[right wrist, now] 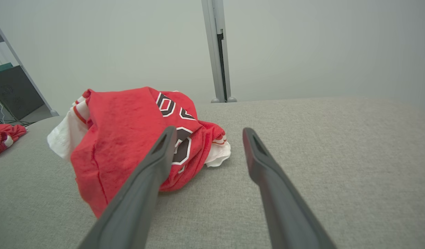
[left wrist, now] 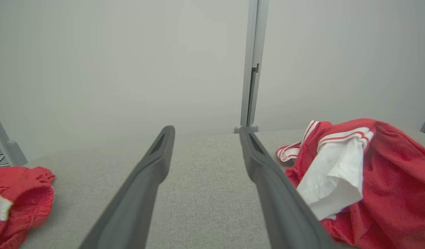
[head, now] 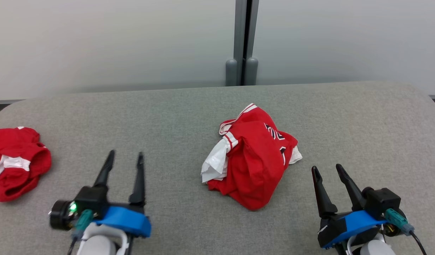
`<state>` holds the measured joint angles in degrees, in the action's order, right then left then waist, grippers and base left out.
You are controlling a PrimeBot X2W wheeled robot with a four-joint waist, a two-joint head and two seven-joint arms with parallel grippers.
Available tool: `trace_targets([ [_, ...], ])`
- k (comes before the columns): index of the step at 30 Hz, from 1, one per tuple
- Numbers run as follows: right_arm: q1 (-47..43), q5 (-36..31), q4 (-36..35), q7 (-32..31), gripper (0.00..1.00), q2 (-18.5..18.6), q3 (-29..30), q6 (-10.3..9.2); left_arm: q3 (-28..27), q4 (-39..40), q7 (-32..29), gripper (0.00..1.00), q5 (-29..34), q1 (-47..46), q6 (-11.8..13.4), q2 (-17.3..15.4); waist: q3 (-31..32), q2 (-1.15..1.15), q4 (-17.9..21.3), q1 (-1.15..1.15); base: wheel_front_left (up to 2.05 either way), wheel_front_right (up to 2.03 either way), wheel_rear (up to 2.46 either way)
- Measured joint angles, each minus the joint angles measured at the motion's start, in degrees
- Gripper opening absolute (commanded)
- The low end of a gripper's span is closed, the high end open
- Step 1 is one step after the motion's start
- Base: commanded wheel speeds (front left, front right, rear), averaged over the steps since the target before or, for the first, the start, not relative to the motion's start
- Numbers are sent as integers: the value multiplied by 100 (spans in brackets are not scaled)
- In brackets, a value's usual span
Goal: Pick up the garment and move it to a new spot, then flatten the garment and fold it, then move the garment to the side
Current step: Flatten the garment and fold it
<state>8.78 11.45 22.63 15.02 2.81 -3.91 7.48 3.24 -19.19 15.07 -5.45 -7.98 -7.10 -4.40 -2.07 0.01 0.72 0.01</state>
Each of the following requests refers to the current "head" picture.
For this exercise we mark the grey cylindrical post bumper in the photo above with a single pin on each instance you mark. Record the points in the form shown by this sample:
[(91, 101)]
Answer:
[(231, 72), (252, 71)]

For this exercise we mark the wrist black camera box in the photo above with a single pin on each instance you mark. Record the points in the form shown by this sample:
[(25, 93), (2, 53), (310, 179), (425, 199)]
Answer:
[(382, 202), (91, 200)]

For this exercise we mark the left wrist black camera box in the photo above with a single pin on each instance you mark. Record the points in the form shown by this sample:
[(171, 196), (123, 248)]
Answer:
[(91, 200)]

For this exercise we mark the grey vertical partition post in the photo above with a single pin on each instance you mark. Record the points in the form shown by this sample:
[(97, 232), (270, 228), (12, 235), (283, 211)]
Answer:
[(239, 32)]

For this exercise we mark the red white numbered jersey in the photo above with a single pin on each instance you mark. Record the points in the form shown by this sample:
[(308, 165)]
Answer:
[(256, 166)]

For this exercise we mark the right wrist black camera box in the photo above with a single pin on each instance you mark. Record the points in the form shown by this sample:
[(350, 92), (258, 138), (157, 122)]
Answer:
[(382, 202)]

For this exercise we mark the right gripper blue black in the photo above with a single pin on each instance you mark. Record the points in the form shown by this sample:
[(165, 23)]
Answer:
[(351, 225)]

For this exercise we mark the red white-banded shorts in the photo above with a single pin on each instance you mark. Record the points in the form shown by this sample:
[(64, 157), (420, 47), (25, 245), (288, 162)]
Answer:
[(22, 147)]

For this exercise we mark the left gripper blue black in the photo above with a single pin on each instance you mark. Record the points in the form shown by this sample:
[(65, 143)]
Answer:
[(129, 219)]

